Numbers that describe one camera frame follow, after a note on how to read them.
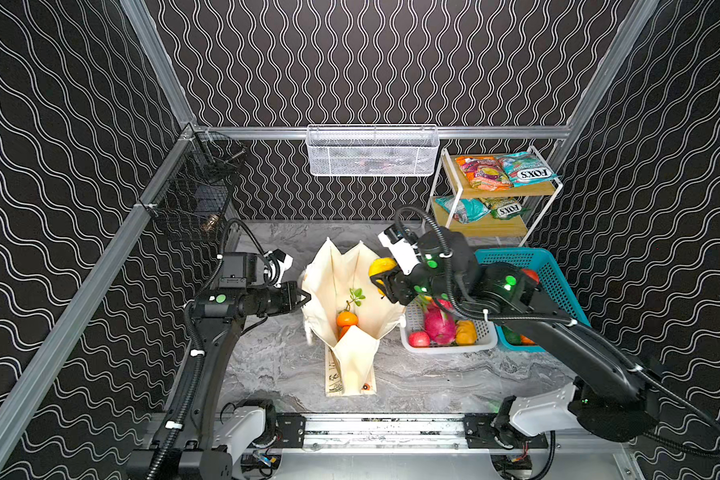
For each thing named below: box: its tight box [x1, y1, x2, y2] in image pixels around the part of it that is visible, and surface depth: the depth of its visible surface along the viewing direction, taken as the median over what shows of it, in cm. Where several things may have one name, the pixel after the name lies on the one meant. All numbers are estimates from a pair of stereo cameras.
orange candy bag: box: [455, 156, 512, 192], surface depth 85 cm
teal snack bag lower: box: [435, 196, 491, 224], surface depth 101 cm
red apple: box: [408, 330, 431, 348], surface depth 86 cm
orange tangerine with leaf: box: [336, 288, 366, 327], surface depth 92 cm
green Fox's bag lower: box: [480, 196, 530, 220], surface depth 102 cm
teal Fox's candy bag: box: [497, 152, 561, 188], surface depth 84 cm
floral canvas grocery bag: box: [301, 237, 406, 397], surface depth 80 cm
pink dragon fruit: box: [425, 299, 457, 345], surface depth 86 cm
